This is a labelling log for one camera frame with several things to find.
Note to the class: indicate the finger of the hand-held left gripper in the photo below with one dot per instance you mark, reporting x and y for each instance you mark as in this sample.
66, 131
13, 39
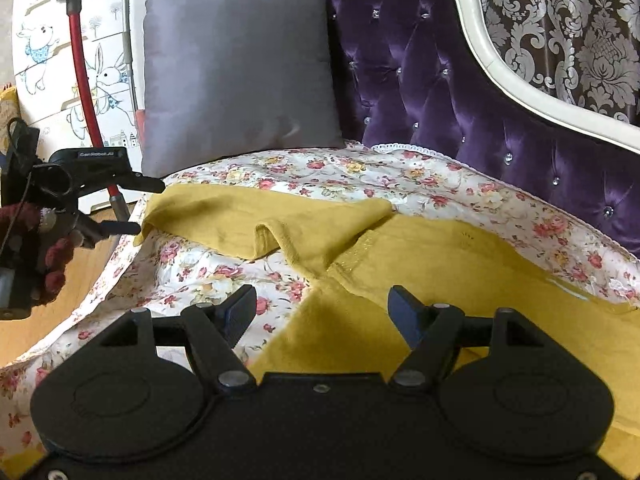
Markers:
110, 172
107, 228

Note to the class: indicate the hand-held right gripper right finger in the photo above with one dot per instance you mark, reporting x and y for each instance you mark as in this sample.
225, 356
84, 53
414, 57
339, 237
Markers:
406, 314

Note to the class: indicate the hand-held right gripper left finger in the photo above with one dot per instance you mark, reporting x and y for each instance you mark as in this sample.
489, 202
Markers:
241, 310

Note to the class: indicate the yellow knit sweater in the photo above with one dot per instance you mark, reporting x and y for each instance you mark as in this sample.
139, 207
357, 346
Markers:
480, 285

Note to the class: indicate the person's left hand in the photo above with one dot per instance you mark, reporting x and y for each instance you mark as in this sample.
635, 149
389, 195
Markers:
56, 254

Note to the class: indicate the floral quilted bedspread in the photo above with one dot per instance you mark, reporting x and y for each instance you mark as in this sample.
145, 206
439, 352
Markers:
210, 280

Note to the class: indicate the yellow patterned fabric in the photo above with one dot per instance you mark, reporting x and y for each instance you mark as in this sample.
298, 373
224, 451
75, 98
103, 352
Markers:
9, 105

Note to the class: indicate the red pole with black collar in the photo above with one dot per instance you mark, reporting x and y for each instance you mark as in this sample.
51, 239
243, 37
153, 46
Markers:
82, 80

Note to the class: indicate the white cartoon rabbit drawer cabinet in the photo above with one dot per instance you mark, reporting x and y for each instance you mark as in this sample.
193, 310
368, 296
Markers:
45, 60

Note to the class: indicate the grey metal pole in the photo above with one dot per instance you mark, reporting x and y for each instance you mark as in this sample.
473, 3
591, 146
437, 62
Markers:
131, 35

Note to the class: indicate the grey cushion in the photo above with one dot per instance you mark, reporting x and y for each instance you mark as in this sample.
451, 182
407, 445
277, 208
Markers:
235, 80

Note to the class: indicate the purple tufted sofa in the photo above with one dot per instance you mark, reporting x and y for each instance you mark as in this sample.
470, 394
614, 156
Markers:
430, 80

